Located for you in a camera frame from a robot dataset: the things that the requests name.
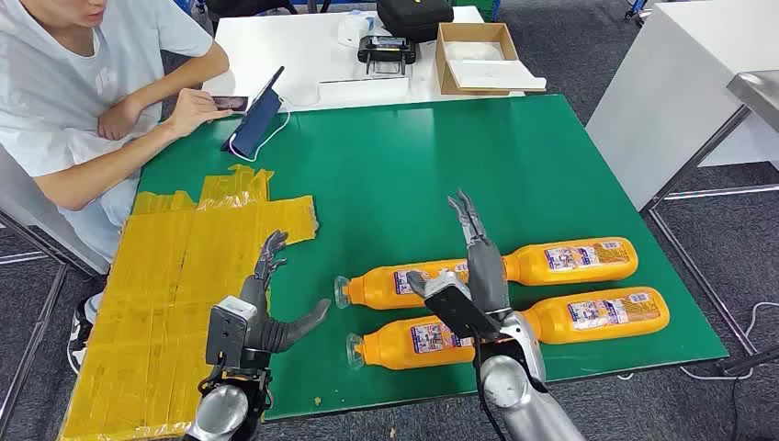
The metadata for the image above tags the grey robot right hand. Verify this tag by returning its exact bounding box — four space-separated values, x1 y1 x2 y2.
406 189 513 318

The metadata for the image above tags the person's right hand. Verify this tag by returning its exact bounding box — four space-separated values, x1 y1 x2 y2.
163 87 235 140

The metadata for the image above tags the person's left hand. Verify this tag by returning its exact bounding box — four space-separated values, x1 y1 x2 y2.
96 96 146 142

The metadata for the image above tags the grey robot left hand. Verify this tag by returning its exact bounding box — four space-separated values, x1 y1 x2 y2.
239 230 332 356

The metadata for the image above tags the orange detergent bottle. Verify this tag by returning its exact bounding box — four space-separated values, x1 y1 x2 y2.
345 313 477 371
522 286 672 345
333 258 471 311
500 236 639 288

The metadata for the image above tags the smartphone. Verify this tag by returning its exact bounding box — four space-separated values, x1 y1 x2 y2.
209 95 250 114

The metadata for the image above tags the tablet in blue case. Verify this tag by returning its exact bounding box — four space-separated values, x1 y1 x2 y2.
220 65 286 160

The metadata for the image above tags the person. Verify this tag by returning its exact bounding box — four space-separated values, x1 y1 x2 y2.
0 0 235 376

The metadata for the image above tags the green top table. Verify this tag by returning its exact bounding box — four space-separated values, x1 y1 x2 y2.
130 94 730 423

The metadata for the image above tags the yellow taped sheet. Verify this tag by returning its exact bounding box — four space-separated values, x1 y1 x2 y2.
57 164 320 441

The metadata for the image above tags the white folded sheet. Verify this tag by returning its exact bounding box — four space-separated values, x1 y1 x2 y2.
446 57 548 93

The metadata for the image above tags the black handheld controller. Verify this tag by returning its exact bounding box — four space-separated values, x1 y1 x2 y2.
356 35 419 77

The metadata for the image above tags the cardboard box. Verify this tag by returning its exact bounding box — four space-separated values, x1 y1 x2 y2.
435 22 548 96

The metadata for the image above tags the white plastic bag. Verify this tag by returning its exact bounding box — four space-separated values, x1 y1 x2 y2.
446 39 507 62

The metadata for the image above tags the black zip case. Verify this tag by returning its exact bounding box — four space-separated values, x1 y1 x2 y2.
376 0 455 44

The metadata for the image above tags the large white table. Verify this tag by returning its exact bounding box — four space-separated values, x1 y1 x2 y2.
585 0 779 211

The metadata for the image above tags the green plastic crate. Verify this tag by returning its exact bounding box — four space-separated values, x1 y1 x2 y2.
451 0 502 22

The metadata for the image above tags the dark metal floor bar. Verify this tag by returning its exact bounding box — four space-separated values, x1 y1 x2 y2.
719 345 779 377

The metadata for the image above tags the blue wheeled item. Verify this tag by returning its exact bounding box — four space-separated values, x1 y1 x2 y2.
623 0 655 28

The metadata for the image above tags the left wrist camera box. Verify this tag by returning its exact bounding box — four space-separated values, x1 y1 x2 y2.
205 296 258 369

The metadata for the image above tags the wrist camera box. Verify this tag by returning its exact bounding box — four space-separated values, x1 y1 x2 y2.
205 296 258 369
423 269 502 340

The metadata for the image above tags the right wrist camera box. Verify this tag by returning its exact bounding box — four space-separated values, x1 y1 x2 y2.
423 269 502 340

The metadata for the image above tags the white charging cable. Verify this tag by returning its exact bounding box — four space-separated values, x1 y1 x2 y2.
226 96 293 164

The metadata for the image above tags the grey metal leg frame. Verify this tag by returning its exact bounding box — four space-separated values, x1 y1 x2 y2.
0 209 74 427

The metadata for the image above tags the white floor cable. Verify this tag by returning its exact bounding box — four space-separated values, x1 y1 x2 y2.
617 300 779 382

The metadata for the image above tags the black floor cable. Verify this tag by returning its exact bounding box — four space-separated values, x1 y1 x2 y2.
727 374 740 441

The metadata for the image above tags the steel table frame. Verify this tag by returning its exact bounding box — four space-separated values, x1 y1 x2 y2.
638 68 779 378

